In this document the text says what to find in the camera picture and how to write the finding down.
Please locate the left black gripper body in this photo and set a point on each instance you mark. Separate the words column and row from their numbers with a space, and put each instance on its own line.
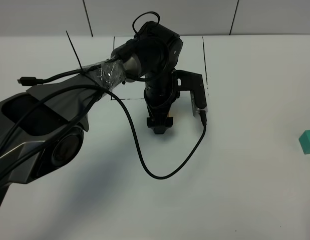
column 159, row 95

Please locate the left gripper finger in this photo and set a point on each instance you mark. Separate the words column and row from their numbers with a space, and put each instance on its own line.
column 160, row 128

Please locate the green block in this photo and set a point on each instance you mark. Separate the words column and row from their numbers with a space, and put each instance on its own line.
column 304, row 141

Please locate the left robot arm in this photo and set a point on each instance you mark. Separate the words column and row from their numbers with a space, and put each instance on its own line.
column 42, row 129

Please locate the black zip tie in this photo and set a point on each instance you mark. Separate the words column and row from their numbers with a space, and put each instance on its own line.
column 73, row 48

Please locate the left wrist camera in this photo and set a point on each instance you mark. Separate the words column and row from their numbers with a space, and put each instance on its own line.
column 185, row 81

